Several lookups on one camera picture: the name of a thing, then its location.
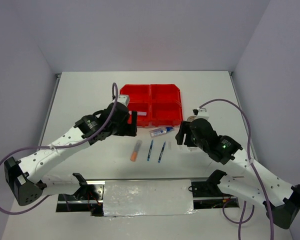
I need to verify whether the blue pen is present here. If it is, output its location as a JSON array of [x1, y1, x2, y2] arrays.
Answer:
[[157, 141, 166, 163], [147, 139, 154, 162]]

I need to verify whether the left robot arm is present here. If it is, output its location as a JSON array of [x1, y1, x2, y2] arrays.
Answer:
[[4, 102, 137, 206]]

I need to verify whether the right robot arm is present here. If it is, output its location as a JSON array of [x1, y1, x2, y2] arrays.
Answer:
[[175, 118, 300, 230]]

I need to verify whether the large clear tape roll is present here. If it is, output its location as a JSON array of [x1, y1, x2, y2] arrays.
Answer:
[[187, 115, 196, 122]]

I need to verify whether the small clear tape roll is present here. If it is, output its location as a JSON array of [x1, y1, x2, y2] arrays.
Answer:
[[187, 147, 198, 152]]

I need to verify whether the orange highlighter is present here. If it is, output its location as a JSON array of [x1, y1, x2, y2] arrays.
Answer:
[[130, 140, 143, 162]]

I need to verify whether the blue glue bottle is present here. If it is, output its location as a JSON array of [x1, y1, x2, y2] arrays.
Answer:
[[149, 126, 174, 138]]

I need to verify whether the red four-compartment bin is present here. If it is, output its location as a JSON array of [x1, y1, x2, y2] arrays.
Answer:
[[120, 84, 183, 128]]

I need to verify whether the silver foil sheet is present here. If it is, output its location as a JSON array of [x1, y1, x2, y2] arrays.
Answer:
[[103, 179, 195, 217]]

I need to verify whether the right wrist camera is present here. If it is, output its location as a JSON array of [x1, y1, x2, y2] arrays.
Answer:
[[192, 107, 210, 121]]

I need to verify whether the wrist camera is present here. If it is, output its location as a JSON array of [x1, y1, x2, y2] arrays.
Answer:
[[192, 107, 210, 121], [117, 94, 130, 107]]

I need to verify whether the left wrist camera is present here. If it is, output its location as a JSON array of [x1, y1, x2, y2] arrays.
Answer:
[[117, 94, 130, 107]]

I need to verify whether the black mounting rail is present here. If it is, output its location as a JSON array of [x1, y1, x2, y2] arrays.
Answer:
[[56, 178, 239, 217]]

